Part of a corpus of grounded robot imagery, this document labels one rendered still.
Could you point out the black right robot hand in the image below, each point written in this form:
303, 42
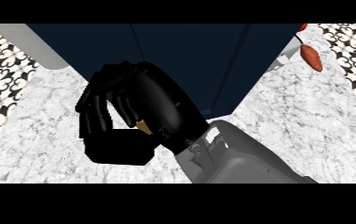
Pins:
159, 102

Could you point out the dark navy cabinet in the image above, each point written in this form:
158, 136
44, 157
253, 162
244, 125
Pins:
185, 52

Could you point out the dark navy cabinet door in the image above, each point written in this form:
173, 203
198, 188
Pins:
258, 58

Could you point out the small tan object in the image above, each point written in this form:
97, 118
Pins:
143, 128

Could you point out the red chili pepper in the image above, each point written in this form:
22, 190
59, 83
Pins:
312, 57
303, 27

